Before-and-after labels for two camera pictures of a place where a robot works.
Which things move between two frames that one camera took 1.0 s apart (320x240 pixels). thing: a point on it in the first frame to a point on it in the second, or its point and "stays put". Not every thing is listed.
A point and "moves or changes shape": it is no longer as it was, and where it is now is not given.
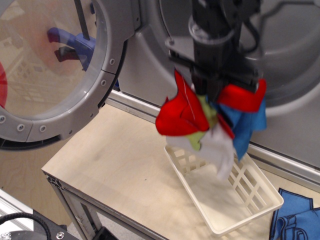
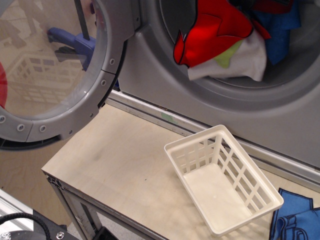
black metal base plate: [57, 232] stays put
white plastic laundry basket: [245, 197] stays put
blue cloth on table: [296, 219] stays put
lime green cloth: [195, 140] moves or changes shape
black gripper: [215, 60] to [245, 7]
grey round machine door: [59, 60] stays put
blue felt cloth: [243, 123] to [277, 26]
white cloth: [215, 145] to [249, 59]
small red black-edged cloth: [226, 126] to [261, 30]
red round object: [3, 86] stays put
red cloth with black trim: [182, 114] moves or changes shape
